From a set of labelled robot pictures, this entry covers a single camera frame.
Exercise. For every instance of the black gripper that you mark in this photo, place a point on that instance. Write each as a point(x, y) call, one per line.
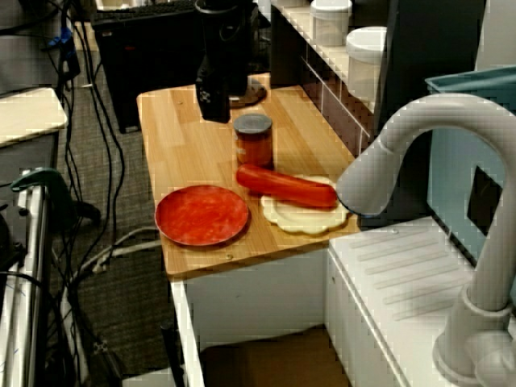
point(234, 44)

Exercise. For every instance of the beans can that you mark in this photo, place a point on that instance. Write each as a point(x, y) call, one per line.
point(254, 141)

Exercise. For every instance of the red toy sausage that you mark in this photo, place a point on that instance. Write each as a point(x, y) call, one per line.
point(282, 185)

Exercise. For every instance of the brown lid with yellow knob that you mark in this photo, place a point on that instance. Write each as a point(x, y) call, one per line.
point(254, 96)

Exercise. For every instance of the black computer case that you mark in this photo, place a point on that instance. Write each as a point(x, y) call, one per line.
point(133, 80)

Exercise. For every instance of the red round plate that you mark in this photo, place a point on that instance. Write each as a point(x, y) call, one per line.
point(201, 215)

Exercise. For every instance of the white plastic jar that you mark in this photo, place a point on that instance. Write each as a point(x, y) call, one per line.
point(332, 24)
point(364, 60)

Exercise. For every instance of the cream flower-shaped plate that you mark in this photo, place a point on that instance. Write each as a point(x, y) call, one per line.
point(306, 221)

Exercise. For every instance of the blue plastic clip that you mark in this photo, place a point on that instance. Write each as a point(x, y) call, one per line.
point(60, 40)

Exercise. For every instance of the green power drill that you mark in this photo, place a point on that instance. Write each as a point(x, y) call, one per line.
point(60, 189)

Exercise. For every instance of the white desk board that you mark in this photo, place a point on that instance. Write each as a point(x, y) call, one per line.
point(28, 113)

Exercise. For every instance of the white kitchen cabinet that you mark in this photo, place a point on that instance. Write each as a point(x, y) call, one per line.
point(250, 294)

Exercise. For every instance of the dark grey upright panel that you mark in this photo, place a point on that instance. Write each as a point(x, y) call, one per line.
point(423, 48)

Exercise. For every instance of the black power supply box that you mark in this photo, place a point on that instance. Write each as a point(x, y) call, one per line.
point(8, 242)

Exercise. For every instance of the teal plastic bin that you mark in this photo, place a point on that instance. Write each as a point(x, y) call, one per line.
point(455, 169)

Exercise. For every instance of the grey toy faucet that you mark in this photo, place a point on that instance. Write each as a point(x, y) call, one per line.
point(488, 242)

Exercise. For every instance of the aluminium profile rail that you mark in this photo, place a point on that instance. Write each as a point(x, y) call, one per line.
point(34, 282)

